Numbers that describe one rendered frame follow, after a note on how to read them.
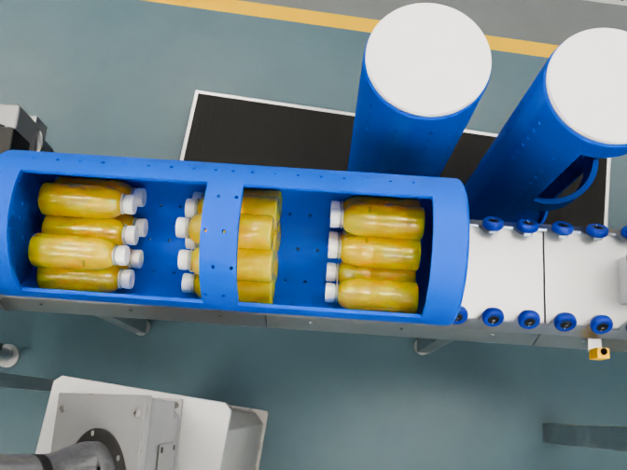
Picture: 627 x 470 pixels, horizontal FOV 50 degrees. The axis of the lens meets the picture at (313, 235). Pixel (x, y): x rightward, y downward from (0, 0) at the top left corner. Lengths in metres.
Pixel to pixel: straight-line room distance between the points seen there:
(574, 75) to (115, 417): 1.16
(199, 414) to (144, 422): 0.24
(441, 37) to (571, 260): 0.57
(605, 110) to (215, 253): 0.89
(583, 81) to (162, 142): 1.58
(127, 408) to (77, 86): 1.93
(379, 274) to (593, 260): 0.49
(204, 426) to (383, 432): 1.22
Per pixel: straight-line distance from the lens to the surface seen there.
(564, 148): 1.63
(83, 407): 1.16
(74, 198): 1.38
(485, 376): 2.44
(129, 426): 1.03
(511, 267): 1.53
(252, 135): 2.42
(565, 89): 1.59
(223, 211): 1.19
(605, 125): 1.58
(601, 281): 1.59
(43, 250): 1.37
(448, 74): 1.53
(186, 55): 2.77
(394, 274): 1.37
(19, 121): 1.81
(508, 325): 1.50
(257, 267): 1.27
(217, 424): 1.22
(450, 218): 1.20
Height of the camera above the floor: 2.36
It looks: 75 degrees down
